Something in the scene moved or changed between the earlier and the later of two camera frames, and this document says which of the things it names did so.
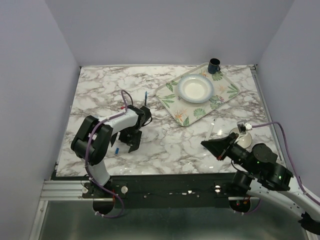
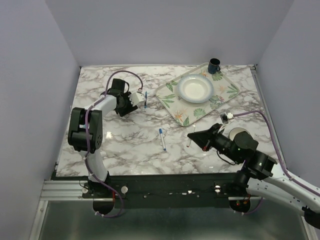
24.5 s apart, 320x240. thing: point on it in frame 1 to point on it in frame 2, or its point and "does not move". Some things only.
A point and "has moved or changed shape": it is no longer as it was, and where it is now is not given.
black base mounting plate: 161,191 does not move
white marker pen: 210,130 has moved or changed shape
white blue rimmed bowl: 196,88 does not move
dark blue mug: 214,66 does not move
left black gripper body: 133,132 to 127,106
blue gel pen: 146,94 does not move
